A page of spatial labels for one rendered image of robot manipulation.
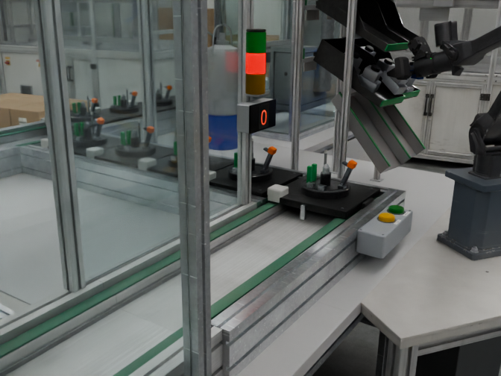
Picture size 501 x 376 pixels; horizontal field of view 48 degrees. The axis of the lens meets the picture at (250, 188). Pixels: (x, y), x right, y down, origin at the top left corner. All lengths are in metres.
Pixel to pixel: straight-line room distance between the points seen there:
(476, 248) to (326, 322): 0.53
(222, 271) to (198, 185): 0.54
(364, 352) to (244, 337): 1.67
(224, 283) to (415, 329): 0.40
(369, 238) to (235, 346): 0.51
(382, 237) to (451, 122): 4.19
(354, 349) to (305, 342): 1.55
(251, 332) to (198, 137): 0.44
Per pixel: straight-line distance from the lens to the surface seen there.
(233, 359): 1.00
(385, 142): 1.86
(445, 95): 5.47
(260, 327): 1.05
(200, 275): 0.77
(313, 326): 1.16
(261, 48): 1.39
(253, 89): 1.40
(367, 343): 2.70
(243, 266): 1.26
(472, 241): 1.55
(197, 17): 0.70
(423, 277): 1.41
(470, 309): 1.31
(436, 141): 5.55
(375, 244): 1.37
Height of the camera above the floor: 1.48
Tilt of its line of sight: 18 degrees down
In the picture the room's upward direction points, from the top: 1 degrees clockwise
